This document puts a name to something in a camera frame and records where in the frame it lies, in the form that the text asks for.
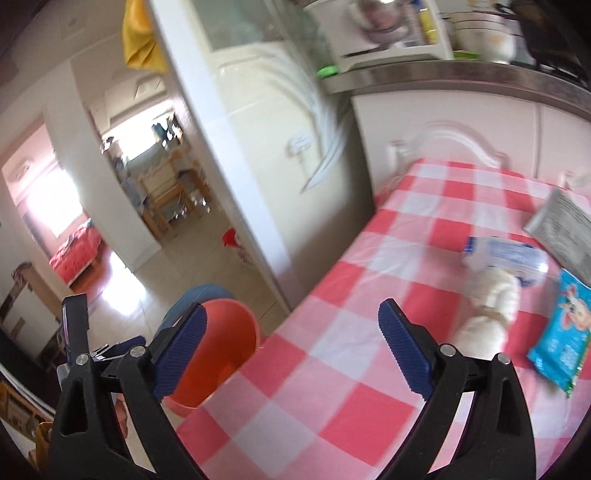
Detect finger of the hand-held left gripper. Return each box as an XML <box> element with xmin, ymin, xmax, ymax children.
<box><xmin>61</xmin><ymin>293</ymin><xmax>147</xmax><ymax>370</ymax></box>

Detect frosted glass sliding door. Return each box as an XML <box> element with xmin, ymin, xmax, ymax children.
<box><xmin>148</xmin><ymin>0</ymin><xmax>375</xmax><ymax>319</ymax></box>

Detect red bag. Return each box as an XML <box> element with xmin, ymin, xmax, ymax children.
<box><xmin>221</xmin><ymin>226</ymin><xmax>252</xmax><ymax>266</ymax></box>

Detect orange plastic basin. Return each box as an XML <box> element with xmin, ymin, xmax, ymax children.
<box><xmin>164</xmin><ymin>298</ymin><xmax>264</xmax><ymax>418</ymax></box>

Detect white cabinet door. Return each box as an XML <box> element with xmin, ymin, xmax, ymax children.
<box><xmin>536</xmin><ymin>104</ymin><xmax>591</xmax><ymax>199</ymax></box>
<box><xmin>351</xmin><ymin>90</ymin><xmax>543</xmax><ymax>217</ymax></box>

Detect clear plastic bottle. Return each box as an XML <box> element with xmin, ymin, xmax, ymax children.
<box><xmin>462</xmin><ymin>235</ymin><xmax>550</xmax><ymax>289</ymax></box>

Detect large metal pot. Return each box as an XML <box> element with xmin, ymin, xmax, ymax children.
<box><xmin>508</xmin><ymin>0</ymin><xmax>578</xmax><ymax>70</ymax></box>

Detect yellow oil bottle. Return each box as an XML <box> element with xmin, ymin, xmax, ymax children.
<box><xmin>416</xmin><ymin>0</ymin><xmax>441</xmax><ymax>44</ymax></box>

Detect grey white packet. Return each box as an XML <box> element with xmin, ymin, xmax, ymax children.
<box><xmin>524</xmin><ymin>188</ymin><xmax>591</xmax><ymax>278</ymax></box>

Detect red covered bed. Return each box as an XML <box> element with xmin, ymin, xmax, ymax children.
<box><xmin>48</xmin><ymin>226</ymin><xmax>105</xmax><ymax>284</ymax></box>

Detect wooden chair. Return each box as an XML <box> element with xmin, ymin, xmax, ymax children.
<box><xmin>139</xmin><ymin>152</ymin><xmax>213</xmax><ymax>241</ymax></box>

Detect white flower wall hook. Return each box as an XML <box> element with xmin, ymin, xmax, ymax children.
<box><xmin>287</xmin><ymin>135</ymin><xmax>315</xmax><ymax>158</ymax></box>

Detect white ceramic bowl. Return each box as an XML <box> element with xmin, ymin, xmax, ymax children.
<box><xmin>450</xmin><ymin>11</ymin><xmax>525</xmax><ymax>64</ymax></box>

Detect grey kitchen countertop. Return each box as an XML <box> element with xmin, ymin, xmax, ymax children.
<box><xmin>321</xmin><ymin>60</ymin><xmax>591</xmax><ymax>118</ymax></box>

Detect blue wipes packet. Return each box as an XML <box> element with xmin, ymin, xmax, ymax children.
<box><xmin>526</xmin><ymin>269</ymin><xmax>591</xmax><ymax>398</ymax></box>

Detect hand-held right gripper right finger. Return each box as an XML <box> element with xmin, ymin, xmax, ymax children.
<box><xmin>378</xmin><ymin>298</ymin><xmax>536</xmax><ymax>480</ymax></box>

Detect white plastic rack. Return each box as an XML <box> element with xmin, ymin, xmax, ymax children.
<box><xmin>337</xmin><ymin>0</ymin><xmax>455</xmax><ymax>70</ymax></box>

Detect yellow cloth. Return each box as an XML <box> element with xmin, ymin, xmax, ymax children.
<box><xmin>121</xmin><ymin>0</ymin><xmax>169</xmax><ymax>75</ymax></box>

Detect white rolled cloth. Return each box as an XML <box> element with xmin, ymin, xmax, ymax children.
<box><xmin>452</xmin><ymin>268</ymin><xmax>520</xmax><ymax>361</ymax></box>

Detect red white checked tablecloth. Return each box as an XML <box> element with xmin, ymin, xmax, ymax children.
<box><xmin>175</xmin><ymin>157</ymin><xmax>591</xmax><ymax>480</ymax></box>

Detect white utensil holder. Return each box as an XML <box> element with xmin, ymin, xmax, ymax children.
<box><xmin>305</xmin><ymin>0</ymin><xmax>370</xmax><ymax>58</ymax></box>

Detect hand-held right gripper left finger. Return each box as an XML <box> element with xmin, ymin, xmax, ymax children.
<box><xmin>46</xmin><ymin>302</ymin><xmax>208</xmax><ymax>480</ymax></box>

